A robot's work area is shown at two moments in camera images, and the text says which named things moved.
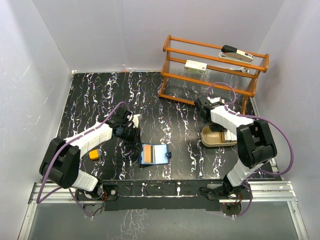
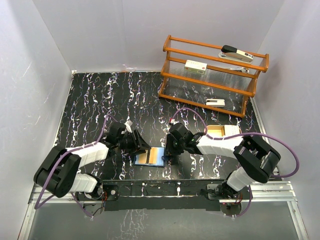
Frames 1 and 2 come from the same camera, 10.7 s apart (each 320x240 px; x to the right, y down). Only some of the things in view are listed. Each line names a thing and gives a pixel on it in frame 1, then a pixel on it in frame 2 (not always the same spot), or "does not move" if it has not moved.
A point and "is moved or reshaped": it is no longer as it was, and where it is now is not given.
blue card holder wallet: (155, 154) is moved or reshaped
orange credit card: (147, 153) is moved or reshaped
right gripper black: (218, 128) -> (169, 150)
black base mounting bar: (166, 194) does not move
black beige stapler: (229, 52) does not move
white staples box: (196, 67) does not move
